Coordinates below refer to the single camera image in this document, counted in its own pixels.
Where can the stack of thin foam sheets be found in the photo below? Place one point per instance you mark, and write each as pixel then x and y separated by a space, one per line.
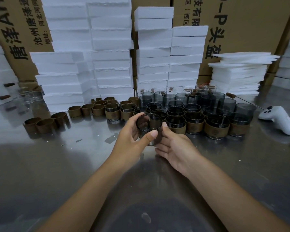
pixel 239 74

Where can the tall stack white foam blocks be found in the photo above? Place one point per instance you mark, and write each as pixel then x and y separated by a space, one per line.
pixel 108 62

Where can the white game controller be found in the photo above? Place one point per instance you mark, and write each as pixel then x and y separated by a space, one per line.
pixel 279 119

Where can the group of brown sleeve rings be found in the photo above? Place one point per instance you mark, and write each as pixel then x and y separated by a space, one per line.
pixel 97 110

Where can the large printed cardboard box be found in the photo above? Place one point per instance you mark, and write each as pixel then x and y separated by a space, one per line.
pixel 256 26

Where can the person's right forearm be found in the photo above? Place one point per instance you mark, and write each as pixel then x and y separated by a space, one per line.
pixel 234 205

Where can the bunch of clear plastic cups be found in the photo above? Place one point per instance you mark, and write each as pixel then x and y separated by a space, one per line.
pixel 29 96

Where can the person's left hand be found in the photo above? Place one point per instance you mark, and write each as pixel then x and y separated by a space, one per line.
pixel 125 149

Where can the cluster of transparent plastic cups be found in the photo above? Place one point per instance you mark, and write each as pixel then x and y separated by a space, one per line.
pixel 145 100

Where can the brown cork stick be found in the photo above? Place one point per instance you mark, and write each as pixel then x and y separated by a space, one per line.
pixel 9 85
pixel 4 97

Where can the stepped stack white foam blocks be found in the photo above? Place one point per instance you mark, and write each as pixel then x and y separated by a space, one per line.
pixel 154 62

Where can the person's right hand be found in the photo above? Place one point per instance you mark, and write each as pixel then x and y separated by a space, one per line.
pixel 181 154

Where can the person's left forearm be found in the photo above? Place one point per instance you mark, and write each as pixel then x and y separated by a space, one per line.
pixel 84 202

